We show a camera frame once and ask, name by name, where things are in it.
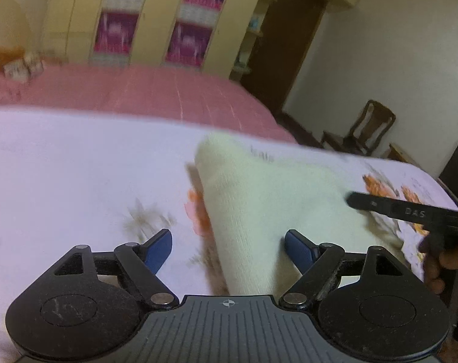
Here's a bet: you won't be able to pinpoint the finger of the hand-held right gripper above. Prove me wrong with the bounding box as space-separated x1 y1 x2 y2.
344 191 392 214

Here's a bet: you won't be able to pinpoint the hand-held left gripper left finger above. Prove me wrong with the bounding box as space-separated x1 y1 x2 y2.
53 228 179 309

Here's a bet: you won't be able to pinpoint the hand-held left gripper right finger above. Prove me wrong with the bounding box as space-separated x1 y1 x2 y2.
279 228 404 309

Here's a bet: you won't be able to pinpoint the pale green small cloth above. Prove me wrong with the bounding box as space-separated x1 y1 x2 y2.
195 132 407 296

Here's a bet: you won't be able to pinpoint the person's right hand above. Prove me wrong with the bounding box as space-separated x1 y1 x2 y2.
418 240 458 296

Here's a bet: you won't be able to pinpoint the wooden furniture piece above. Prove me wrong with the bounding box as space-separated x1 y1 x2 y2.
380 143 458 205

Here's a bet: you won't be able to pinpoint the dark furniture panel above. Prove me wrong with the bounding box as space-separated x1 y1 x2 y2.
437 121 458 212

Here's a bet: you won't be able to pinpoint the wooden chair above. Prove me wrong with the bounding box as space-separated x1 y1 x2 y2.
321 99 397 156

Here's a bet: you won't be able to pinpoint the white floral blanket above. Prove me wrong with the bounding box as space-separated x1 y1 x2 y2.
0 104 458 363

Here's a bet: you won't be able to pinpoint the pink bedspread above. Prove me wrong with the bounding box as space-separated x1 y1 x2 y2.
0 62 300 144

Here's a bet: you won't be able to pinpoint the dark brown door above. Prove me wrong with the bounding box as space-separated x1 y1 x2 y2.
240 0 328 115

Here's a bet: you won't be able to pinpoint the open wardrobe side shelf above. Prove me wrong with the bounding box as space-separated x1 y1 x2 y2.
231 0 279 81

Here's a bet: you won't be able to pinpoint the small white boxes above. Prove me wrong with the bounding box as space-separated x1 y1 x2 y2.
4 55 45 82

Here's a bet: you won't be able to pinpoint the orange bag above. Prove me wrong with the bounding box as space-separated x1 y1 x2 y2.
0 45 27 69

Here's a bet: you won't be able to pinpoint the cream wardrobe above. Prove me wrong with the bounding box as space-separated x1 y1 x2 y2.
36 0 367 81

